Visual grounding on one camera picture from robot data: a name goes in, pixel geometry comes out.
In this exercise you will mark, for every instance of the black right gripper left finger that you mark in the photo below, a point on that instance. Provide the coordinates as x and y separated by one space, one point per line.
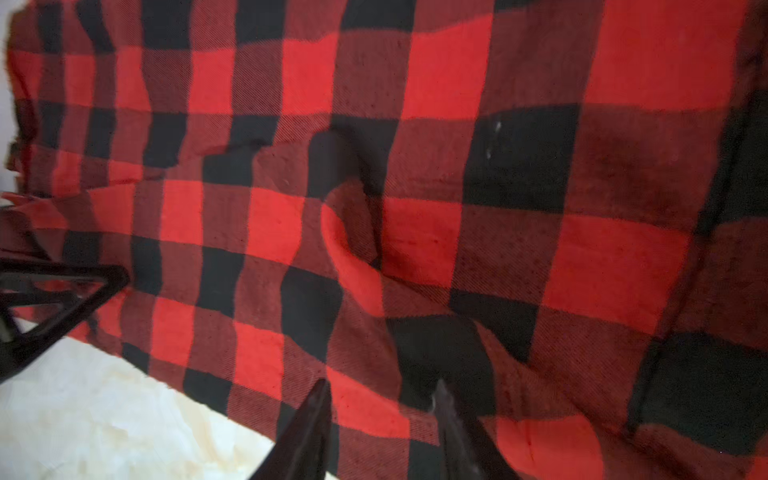
301 451

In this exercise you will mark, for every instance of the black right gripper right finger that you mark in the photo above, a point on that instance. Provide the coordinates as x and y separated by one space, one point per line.
468 450

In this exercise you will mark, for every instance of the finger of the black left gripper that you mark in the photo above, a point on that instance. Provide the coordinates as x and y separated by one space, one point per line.
69 295

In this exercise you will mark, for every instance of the red black plaid shirt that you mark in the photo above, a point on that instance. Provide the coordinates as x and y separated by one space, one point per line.
558 207

